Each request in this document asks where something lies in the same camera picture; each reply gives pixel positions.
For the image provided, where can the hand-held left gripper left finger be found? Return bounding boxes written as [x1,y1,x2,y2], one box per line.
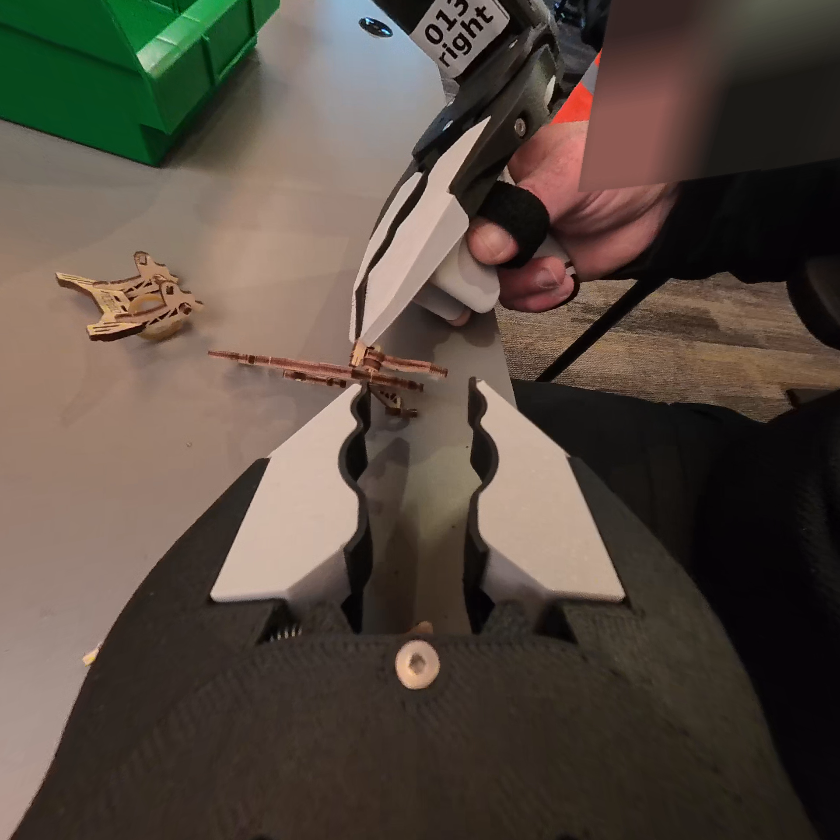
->
[210,382,371,634]

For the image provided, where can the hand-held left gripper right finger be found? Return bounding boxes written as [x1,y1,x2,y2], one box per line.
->
[465,378,626,634]

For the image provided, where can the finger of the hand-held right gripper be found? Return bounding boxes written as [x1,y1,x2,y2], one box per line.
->
[357,117,493,345]
[351,174,422,343]

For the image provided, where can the wooden model frame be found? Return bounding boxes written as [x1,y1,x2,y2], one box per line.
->
[209,348,449,419]

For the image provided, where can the wooden lattice assembly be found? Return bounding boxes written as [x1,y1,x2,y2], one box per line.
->
[56,251,204,344]

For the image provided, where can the person's right forearm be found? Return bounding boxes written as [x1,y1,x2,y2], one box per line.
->
[630,154,840,284]

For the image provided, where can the person's right hand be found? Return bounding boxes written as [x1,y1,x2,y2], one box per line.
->
[468,120,680,315]

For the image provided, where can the orange box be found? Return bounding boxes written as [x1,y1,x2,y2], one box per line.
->
[550,49,603,126]

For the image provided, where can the person's black clothing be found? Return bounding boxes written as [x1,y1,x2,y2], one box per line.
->
[512,256,840,840]

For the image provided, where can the black table leg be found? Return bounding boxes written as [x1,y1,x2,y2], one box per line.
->
[535,276,672,383]

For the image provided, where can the stacked green plastic bins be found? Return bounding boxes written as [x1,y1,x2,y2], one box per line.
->
[0,0,282,167]

